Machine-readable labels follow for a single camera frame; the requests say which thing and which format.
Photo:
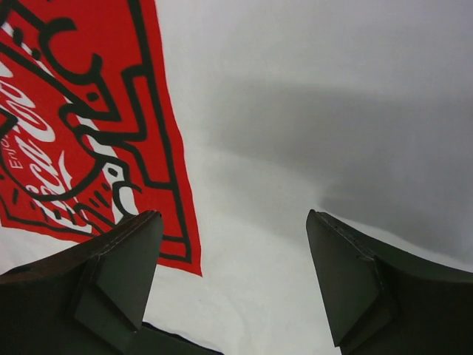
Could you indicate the white t-shirt red print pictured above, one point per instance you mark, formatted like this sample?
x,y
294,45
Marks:
x,y
234,119

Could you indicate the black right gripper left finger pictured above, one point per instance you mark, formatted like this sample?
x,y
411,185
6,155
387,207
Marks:
x,y
87,299

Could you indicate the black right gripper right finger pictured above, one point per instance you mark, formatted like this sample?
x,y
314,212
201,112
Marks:
x,y
380,299

